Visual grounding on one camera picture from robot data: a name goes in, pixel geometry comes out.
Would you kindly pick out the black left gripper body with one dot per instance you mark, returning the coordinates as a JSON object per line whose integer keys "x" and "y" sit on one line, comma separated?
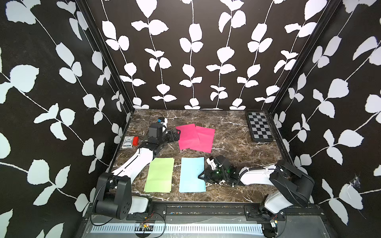
{"x": 168, "y": 137}

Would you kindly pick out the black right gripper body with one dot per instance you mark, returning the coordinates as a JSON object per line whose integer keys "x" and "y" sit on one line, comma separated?
{"x": 216, "y": 176}

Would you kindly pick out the light blue paper sheet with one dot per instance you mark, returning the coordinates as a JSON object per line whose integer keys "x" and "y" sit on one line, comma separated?
{"x": 191, "y": 168}

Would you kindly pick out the pink paper sheet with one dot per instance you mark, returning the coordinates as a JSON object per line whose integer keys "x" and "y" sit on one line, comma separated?
{"x": 206, "y": 138}
{"x": 188, "y": 137}

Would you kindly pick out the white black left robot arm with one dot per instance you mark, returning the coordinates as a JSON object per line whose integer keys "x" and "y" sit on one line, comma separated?
{"x": 113, "y": 197}

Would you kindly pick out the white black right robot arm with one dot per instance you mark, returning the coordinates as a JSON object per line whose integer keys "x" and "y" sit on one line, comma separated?
{"x": 294, "y": 187}

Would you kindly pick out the playing card box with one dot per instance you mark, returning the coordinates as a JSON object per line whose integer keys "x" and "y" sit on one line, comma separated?
{"x": 130, "y": 142}

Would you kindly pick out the black white chessboard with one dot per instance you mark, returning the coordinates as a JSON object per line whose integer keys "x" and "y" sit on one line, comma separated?
{"x": 259, "y": 127}

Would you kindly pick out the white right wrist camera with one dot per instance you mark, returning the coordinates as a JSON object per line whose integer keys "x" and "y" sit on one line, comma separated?
{"x": 211, "y": 162}

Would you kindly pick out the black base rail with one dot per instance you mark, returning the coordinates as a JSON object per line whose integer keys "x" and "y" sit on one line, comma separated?
{"x": 251, "y": 211}

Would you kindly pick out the white slotted cable duct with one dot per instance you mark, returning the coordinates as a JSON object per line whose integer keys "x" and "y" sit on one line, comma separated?
{"x": 130, "y": 228}

